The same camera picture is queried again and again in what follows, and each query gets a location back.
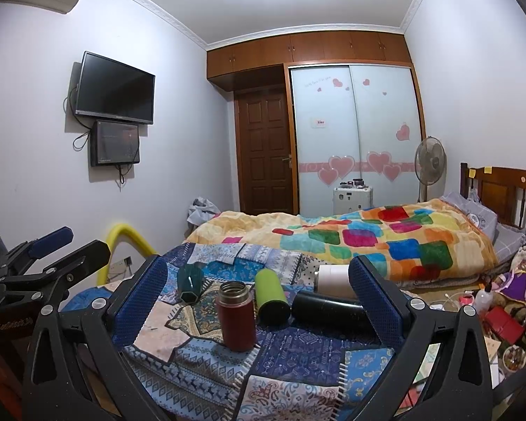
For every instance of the yellow foam tube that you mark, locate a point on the yellow foam tube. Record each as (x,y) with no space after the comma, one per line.
(129,239)

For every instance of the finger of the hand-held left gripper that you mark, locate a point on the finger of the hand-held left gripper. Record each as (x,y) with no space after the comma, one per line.
(48,239)
(82,258)

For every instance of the white cup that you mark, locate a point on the white cup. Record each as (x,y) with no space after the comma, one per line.
(334,280)

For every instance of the small black wall monitor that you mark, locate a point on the small black wall monitor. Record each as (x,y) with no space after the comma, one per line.
(115,142)

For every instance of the red thermos cup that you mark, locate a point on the red thermos cup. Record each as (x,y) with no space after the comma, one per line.
(236,320)

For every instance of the colourful checked blanket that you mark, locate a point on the colourful checked blanket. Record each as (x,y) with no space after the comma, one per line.
(368,237)

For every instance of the sliding wardrobe with pink hearts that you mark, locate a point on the sliding wardrobe with pink hearts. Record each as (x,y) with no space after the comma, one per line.
(359,140)

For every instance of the wooden headboard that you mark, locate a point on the wooden headboard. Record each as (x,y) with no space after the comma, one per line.
(502,193)

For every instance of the white power strip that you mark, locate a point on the white power strip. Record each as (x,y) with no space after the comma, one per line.
(120,264)

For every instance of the brown wooden door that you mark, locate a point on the brown wooden door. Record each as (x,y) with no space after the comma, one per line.
(265,153)

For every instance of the grey pillow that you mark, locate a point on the grey pillow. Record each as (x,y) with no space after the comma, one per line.
(482,219)

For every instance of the white squeeze bottle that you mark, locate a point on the white squeeze bottle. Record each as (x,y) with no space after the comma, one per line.
(483,300)

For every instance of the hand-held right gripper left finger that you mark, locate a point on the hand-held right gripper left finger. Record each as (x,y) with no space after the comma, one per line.
(145,298)

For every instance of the grey clothes pile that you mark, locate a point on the grey clothes pile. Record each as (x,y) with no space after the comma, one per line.
(203,210)

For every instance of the blue patchwork blanket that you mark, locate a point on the blue patchwork blanket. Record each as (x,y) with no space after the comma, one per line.
(201,368)

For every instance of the red box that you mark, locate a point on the red box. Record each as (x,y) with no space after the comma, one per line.
(504,324)

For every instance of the small white cabinet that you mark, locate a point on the small white cabinet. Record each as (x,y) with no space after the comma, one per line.
(353,199)

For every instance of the dark green hexagonal cup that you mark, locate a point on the dark green hexagonal cup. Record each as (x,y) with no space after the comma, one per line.
(188,283)

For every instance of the black wall television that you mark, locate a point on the black wall television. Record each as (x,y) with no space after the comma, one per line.
(114,87)

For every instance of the light green cup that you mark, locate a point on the light green cup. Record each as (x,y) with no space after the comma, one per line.
(271,296)

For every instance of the black thermos cup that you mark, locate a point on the black thermos cup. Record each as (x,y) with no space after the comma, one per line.
(328,310)

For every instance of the wooden overhead cabinet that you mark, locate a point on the wooden overhead cabinet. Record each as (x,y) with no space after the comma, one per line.
(307,50)

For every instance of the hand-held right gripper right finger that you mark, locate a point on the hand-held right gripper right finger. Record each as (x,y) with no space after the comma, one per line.
(376,302)

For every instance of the standing fan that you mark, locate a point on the standing fan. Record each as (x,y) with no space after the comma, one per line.
(430,158)

